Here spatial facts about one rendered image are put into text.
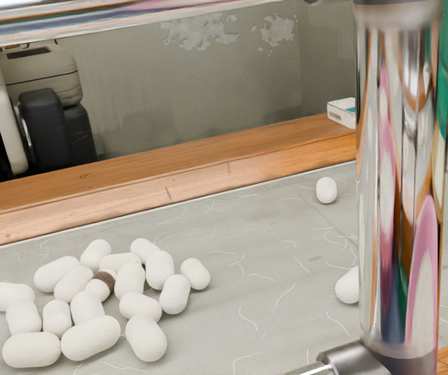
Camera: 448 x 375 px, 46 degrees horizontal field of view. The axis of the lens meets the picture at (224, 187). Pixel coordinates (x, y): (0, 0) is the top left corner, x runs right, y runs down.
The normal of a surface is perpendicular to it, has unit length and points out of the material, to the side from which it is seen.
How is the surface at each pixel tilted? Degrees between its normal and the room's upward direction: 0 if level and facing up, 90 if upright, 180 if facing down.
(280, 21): 90
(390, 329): 90
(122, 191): 45
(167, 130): 88
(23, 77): 90
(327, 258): 0
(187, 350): 0
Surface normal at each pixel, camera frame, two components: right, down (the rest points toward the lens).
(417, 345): 0.16, 0.38
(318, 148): 0.14, -0.40
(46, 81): 0.40, 0.33
